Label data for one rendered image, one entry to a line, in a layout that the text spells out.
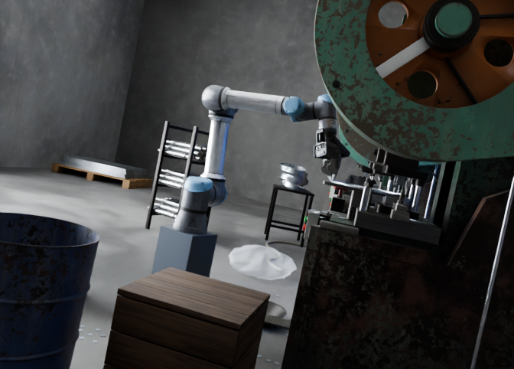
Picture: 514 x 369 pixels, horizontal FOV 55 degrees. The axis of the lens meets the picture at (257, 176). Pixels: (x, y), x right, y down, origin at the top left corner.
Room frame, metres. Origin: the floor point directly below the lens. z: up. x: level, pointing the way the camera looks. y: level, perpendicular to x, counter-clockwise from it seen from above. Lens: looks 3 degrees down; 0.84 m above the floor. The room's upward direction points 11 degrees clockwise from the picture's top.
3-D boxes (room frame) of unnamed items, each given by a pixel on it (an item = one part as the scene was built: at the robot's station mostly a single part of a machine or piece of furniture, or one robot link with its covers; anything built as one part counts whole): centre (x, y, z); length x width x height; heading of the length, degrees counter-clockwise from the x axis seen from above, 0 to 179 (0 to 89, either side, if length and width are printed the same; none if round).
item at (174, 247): (2.12, 0.24, 0.23); 0.18 x 0.18 x 0.45; 59
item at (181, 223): (2.12, 0.24, 0.50); 0.15 x 0.15 x 0.10
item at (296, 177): (5.08, -0.39, 0.40); 0.45 x 0.40 x 0.79; 1
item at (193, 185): (2.12, 0.24, 0.62); 0.13 x 0.12 x 0.14; 159
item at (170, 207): (4.34, 0.62, 0.47); 0.46 x 0.43 x 0.95; 59
